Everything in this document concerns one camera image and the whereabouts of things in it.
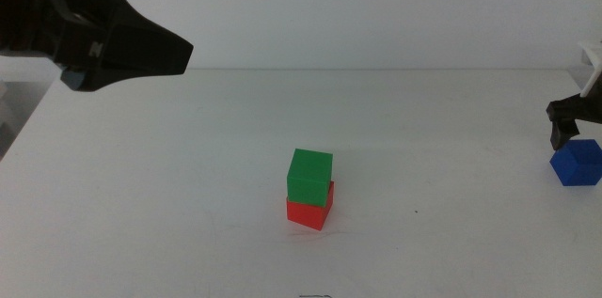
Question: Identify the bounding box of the blue cube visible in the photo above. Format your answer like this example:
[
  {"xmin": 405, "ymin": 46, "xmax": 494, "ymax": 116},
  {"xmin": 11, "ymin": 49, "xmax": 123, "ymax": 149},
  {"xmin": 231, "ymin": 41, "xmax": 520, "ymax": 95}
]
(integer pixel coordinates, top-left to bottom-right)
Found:
[{"xmin": 549, "ymin": 138, "xmax": 602, "ymax": 187}]

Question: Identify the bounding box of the green cube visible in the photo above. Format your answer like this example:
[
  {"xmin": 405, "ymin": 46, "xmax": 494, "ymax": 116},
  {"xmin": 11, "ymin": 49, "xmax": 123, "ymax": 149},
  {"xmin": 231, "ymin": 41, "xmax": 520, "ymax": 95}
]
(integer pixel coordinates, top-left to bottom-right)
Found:
[{"xmin": 286, "ymin": 148, "xmax": 334, "ymax": 209}]

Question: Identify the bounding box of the red cube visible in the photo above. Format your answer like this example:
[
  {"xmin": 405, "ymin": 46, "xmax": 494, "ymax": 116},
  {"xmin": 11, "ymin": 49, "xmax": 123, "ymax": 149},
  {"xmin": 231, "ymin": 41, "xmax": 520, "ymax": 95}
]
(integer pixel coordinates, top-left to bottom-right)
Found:
[{"xmin": 286, "ymin": 180, "xmax": 336, "ymax": 232}]

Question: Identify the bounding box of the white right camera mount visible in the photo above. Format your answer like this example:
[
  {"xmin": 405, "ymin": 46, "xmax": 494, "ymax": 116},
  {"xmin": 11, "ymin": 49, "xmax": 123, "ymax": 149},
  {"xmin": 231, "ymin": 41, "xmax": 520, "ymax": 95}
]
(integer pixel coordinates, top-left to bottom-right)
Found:
[{"xmin": 577, "ymin": 39, "xmax": 602, "ymax": 98}]

